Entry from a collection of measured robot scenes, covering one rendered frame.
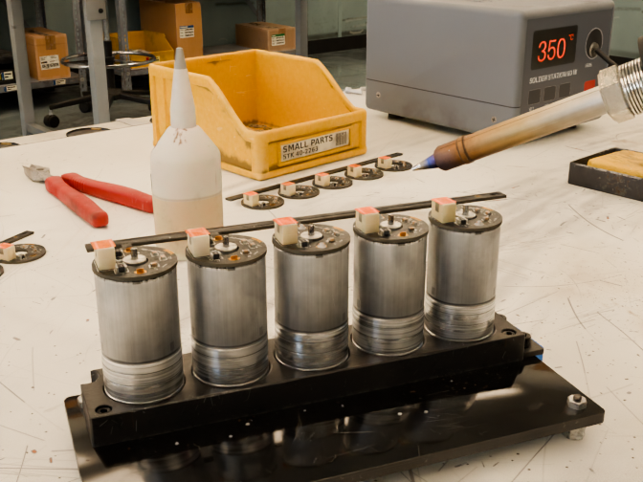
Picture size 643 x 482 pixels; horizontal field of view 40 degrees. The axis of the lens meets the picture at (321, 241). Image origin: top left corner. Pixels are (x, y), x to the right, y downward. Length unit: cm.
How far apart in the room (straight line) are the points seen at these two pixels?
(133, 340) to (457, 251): 11
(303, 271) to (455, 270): 6
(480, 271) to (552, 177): 29
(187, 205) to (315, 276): 16
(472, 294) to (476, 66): 36
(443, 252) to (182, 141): 17
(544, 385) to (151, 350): 13
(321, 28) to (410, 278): 571
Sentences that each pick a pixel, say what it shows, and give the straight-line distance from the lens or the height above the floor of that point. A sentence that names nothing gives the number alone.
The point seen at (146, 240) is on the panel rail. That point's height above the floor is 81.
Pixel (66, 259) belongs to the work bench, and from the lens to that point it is 45.
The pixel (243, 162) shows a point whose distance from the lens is 56.
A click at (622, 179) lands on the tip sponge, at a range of 55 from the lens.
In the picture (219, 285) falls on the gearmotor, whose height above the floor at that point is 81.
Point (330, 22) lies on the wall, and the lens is 604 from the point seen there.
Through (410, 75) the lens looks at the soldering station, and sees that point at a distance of 69.
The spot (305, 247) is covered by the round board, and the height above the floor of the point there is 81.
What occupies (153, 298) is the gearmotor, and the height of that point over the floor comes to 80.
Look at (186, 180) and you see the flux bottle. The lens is 42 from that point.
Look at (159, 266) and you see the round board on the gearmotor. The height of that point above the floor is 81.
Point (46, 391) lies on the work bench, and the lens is 33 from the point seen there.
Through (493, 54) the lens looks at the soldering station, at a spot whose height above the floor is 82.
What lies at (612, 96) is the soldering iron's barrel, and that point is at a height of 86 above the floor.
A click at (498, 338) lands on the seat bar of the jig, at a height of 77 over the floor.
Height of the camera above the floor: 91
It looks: 21 degrees down
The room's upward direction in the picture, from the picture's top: straight up
